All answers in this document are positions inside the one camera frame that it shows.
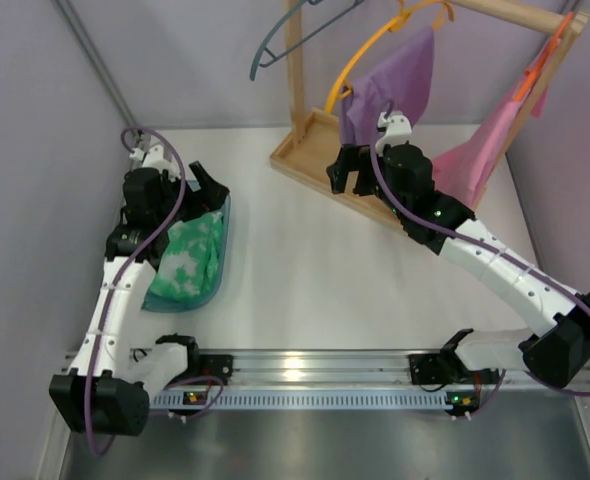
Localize yellow plastic hanger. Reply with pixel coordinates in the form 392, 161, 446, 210
324, 0, 455, 114

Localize purple trousers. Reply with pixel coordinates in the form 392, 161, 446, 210
339, 26, 435, 146

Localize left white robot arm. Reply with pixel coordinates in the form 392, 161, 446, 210
49, 161, 232, 436

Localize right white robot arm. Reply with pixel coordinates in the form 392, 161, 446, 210
326, 142, 590, 394

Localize grey-blue plastic hanger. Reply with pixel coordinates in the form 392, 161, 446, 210
248, 0, 357, 82

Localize orange plastic hanger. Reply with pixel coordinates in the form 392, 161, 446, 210
512, 12, 574, 102

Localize wooden clothes rack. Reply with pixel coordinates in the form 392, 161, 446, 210
268, 0, 590, 237

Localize green white cloth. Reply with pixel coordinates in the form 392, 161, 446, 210
149, 210, 224, 305

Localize pink t-shirt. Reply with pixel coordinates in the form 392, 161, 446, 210
432, 47, 548, 209

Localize teal plastic basket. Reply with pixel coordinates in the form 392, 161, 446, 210
143, 197, 231, 313

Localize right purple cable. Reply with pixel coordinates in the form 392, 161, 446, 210
370, 99, 590, 397

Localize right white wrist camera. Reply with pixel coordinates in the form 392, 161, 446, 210
375, 110, 412, 156

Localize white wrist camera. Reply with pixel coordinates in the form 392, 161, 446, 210
375, 110, 412, 156
129, 144, 175, 172

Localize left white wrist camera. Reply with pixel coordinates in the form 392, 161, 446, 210
129, 144, 175, 172

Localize aluminium mounting rail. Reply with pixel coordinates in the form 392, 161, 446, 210
58, 348, 590, 390

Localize slotted grey cable duct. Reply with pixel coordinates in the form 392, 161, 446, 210
151, 390, 453, 411

